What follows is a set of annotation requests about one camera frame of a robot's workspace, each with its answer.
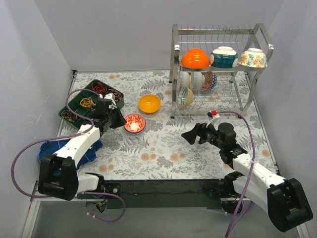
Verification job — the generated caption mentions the brown black hair ties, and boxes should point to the brown black hair ties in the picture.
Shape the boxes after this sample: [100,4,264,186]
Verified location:
[60,110,79,123]

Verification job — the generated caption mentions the teal and white bowl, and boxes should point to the teal and white bowl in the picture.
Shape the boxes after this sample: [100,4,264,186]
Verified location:
[210,46,238,68]

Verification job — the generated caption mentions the blue plaid cloth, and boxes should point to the blue plaid cloth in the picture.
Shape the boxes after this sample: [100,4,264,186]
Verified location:
[38,139,103,170]

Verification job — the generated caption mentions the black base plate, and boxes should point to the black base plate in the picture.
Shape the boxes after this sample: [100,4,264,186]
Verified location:
[76,178,253,215]

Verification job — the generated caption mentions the orange bowl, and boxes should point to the orange bowl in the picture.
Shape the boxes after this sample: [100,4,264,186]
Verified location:
[180,48,210,69]

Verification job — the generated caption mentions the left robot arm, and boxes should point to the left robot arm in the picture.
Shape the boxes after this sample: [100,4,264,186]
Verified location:
[38,108,126,201]

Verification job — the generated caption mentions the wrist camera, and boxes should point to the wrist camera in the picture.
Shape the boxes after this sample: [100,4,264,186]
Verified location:
[207,110,220,127]
[95,93,117,113]

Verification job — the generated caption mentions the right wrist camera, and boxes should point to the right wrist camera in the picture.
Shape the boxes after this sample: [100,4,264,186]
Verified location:
[207,110,220,127]

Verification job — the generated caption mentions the purple cable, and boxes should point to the purple cable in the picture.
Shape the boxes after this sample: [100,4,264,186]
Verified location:
[11,88,126,223]
[217,111,256,238]

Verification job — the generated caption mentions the green compartment tray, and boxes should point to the green compartment tray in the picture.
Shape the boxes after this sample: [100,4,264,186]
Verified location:
[58,79,124,129]

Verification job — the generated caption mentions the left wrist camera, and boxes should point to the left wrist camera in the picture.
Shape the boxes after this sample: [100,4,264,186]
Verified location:
[95,93,117,113]

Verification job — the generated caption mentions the blue zigzag red-inside bowl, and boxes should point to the blue zigzag red-inside bowl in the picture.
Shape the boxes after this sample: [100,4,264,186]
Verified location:
[202,71,217,91]

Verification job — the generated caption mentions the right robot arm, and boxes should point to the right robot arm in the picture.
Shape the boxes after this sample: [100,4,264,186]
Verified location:
[181,122,313,232]

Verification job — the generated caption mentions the cream bowl with teal stripes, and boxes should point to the cream bowl with teal stripes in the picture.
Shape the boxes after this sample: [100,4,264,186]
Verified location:
[178,86,194,108]

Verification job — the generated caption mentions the blue triangle-pattern bowl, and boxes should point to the blue triangle-pattern bowl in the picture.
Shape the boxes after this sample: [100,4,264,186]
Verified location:
[127,131,143,135]

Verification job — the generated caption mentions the yellow bowl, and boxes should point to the yellow bowl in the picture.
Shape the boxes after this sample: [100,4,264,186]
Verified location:
[138,94,161,114]

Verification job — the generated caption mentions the white ribbed bowl right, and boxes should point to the white ribbed bowl right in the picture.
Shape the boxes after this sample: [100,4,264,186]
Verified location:
[191,72,205,91]

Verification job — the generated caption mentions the red and white floral bowl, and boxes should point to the red and white floral bowl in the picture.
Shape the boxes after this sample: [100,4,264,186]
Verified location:
[124,113,146,132]

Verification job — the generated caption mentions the floral table mat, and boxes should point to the floral table mat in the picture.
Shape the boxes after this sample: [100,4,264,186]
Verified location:
[70,71,276,180]

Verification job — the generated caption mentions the white leaf-pattern bowl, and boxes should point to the white leaf-pattern bowl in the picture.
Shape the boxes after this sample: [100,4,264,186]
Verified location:
[238,48,267,68]

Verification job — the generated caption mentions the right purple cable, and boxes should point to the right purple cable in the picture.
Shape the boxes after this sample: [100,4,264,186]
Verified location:
[217,111,256,238]

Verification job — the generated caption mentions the white ribbed bowl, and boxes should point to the white ribbed bowl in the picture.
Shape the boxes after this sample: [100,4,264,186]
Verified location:
[178,71,191,87]
[191,72,205,91]

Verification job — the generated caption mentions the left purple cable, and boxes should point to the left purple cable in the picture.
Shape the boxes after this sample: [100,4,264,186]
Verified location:
[11,88,126,223]

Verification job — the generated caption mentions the red black hair ties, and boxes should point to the red black hair ties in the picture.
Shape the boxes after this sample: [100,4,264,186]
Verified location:
[91,82,109,94]

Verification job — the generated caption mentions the dark floral hair ties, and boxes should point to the dark floral hair ties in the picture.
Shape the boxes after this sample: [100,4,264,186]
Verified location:
[106,89,123,102]

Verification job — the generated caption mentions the steel two-tier dish rack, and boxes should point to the steel two-tier dish rack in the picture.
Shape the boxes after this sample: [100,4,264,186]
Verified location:
[169,23,274,118]

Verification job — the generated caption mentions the yellow hair ties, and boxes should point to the yellow hair ties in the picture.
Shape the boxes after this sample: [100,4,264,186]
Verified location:
[79,97,96,109]

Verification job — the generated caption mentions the white ribbed bowl left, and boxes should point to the white ribbed bowl left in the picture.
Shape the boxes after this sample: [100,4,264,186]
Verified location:
[178,71,191,87]

